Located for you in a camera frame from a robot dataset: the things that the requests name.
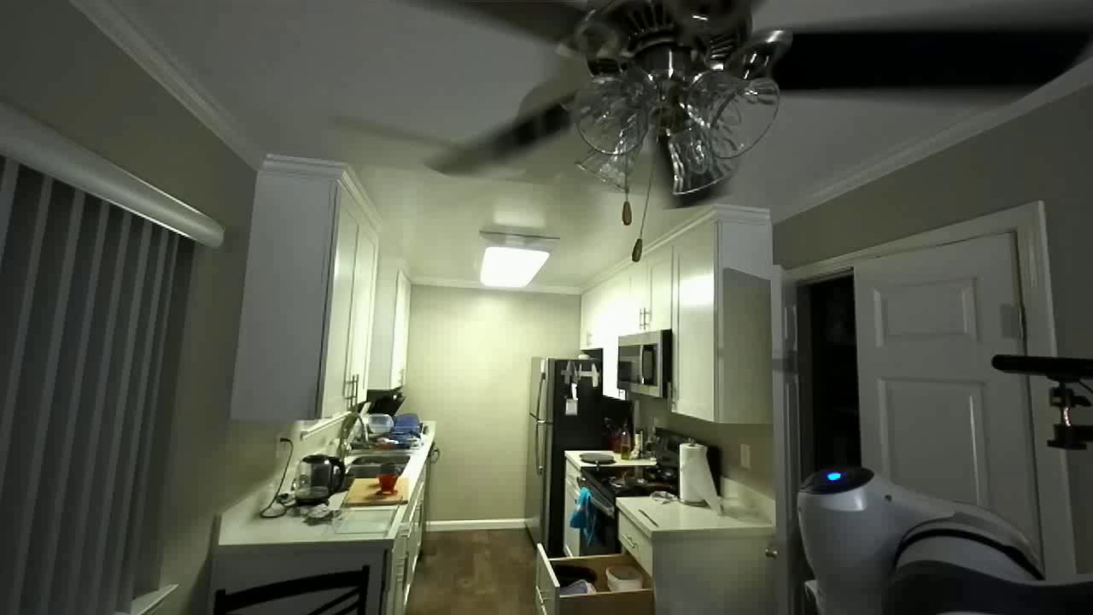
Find long pull chain wooden knob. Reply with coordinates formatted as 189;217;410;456
629;132;663;267

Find ceiling fan with glass lights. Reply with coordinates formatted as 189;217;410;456
423;0;1093;211

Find stainless steel microwave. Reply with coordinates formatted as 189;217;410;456
615;325;677;405

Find white upper cabinets above microwave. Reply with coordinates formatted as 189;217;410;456
576;206;779;426

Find black pan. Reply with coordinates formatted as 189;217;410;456
362;386;407;419

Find black kitchen stove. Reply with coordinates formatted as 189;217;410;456
563;431;686;561

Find teal dish towel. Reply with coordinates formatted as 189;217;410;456
568;489;603;558

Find white paper towel roll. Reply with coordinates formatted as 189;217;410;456
677;441;713;511

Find wooden cutting board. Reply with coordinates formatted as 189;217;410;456
342;476;415;511

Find white tall upper cabinets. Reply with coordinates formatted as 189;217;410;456
229;153;415;426

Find open white drawer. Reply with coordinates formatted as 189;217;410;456
534;545;658;615

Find black electric kettle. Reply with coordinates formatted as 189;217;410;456
289;452;351;506

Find white counter cabinet with sink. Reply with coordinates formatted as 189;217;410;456
212;419;441;615

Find white counter cabinet with drawers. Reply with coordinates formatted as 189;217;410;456
615;489;788;615

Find white panel door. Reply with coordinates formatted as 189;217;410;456
851;230;1044;561

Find white blinds valance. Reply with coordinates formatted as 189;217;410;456
0;104;229;250

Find vertical window blinds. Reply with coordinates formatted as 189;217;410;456
0;151;198;615

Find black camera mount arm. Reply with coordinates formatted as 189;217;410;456
986;351;1093;456

